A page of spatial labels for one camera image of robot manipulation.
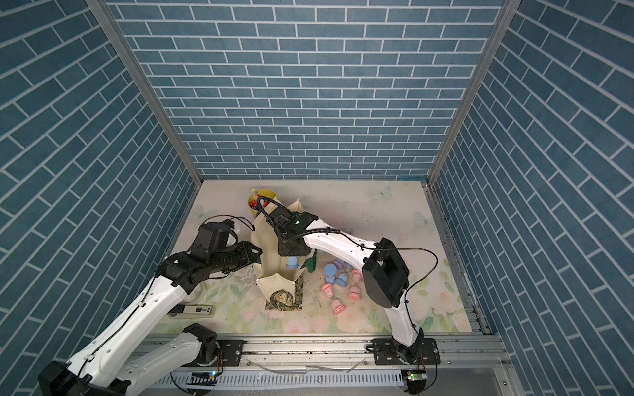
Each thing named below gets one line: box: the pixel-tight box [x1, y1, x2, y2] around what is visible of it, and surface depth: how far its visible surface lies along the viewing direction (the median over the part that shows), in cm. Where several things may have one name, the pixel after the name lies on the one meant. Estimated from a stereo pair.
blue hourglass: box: [285, 255, 299, 269], surface depth 86 cm
